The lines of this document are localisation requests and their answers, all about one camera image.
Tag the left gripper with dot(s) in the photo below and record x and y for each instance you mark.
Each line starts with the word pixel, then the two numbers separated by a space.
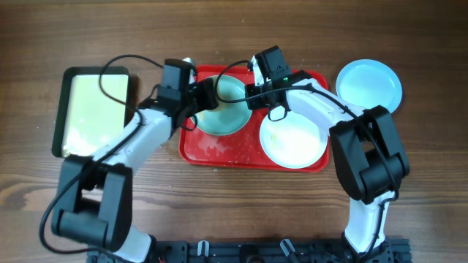
pixel 205 93

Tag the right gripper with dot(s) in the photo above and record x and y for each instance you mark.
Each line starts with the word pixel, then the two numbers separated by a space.
pixel 254 103

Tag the light blue plate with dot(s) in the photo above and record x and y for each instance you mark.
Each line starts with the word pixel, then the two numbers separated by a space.
pixel 226 118
pixel 368 83

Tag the white plate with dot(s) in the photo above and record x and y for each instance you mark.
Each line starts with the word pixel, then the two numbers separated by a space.
pixel 294 142

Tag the light blue plate top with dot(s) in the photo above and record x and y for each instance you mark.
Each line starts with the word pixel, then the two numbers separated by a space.
pixel 368 83

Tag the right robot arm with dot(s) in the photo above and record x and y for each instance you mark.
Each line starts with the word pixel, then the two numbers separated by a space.
pixel 369 157

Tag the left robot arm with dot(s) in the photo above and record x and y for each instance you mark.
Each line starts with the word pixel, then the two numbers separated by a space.
pixel 93 203

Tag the red plastic tray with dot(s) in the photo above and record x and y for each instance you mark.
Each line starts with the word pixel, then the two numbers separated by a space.
pixel 241 149

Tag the dark green soapy water tray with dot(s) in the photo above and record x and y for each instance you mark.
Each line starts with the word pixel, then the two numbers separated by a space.
pixel 87 119

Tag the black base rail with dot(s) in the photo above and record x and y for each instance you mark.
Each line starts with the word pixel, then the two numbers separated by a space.
pixel 314 251

